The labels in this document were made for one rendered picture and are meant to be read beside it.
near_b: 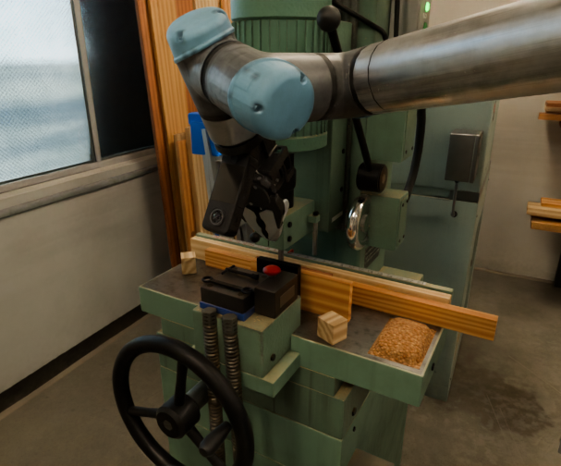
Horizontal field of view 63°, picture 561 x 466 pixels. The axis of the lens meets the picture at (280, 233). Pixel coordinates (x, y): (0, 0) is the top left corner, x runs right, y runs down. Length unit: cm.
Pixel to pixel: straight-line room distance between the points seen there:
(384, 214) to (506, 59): 64
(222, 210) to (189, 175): 173
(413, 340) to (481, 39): 51
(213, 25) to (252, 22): 29
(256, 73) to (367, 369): 52
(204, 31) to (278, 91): 12
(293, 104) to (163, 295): 61
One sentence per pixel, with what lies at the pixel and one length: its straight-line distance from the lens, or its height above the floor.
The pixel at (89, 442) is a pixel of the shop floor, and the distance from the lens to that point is 204.
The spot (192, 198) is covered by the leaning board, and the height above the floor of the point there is 69.
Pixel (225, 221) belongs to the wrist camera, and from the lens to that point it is 61.
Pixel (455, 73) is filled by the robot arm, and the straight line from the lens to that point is 44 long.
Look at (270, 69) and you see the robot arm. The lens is 46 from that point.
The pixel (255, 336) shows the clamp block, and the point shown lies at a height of 95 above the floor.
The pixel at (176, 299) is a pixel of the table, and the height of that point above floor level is 90.
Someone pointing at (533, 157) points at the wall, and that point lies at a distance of 320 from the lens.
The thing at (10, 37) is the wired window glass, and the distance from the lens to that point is 212.
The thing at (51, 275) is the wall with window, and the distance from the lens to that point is 220.
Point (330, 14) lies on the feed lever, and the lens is 71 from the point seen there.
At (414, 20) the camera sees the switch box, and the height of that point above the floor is 143.
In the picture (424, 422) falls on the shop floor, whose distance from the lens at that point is 206.
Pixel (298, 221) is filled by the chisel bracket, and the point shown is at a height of 104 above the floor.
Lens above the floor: 136
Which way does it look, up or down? 21 degrees down
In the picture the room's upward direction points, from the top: straight up
